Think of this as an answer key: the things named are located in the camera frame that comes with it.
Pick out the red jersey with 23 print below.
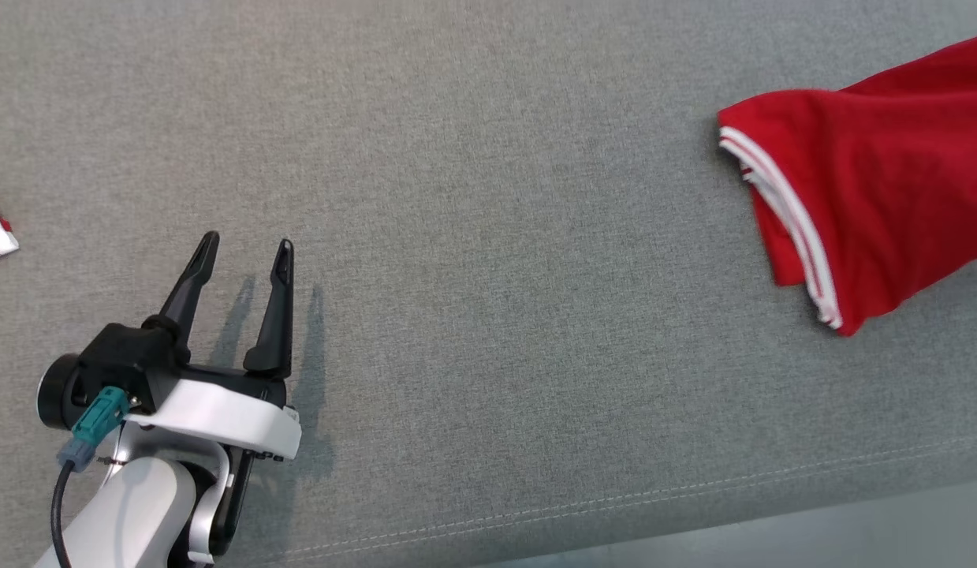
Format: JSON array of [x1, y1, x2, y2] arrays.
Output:
[[717, 28, 977, 338]]

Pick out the black camera cable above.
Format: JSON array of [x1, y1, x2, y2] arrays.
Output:
[[50, 461, 76, 568]]

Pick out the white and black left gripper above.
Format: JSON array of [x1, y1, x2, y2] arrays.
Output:
[[125, 230, 303, 462]]

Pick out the teal cable connector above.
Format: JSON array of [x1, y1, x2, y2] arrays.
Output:
[[58, 387, 132, 473]]

